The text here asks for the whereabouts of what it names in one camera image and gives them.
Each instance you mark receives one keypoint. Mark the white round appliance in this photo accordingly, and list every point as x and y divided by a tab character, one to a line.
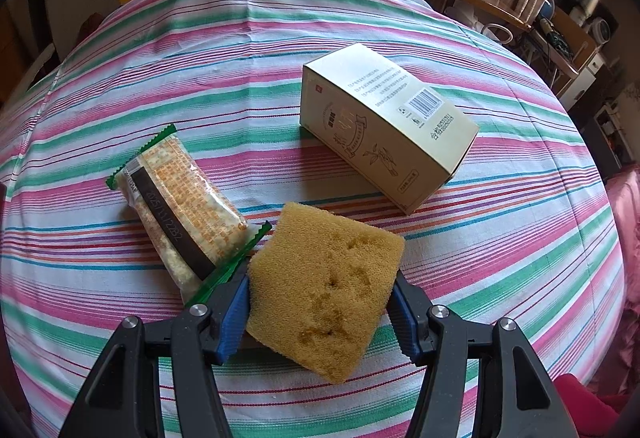
601	29

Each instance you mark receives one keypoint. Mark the red cloth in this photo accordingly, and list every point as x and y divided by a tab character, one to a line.
595	408

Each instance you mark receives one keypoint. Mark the brown cardboard box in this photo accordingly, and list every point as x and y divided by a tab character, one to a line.
570	41

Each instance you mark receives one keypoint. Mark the yellow sponge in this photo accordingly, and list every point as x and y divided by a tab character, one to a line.
320	288

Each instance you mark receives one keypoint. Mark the striped tablecloth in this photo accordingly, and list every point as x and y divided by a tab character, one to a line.
250	43

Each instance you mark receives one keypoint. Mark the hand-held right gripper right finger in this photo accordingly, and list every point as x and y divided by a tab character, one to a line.
402	323

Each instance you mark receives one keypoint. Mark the green-edged snack packet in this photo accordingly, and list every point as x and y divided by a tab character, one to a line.
180	203

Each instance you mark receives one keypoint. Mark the pink blanket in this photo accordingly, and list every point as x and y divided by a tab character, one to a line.
625	268

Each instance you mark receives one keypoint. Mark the beige cardboard box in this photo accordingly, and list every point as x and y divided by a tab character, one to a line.
400	118

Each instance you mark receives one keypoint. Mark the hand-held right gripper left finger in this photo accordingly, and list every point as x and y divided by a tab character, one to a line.
235	318

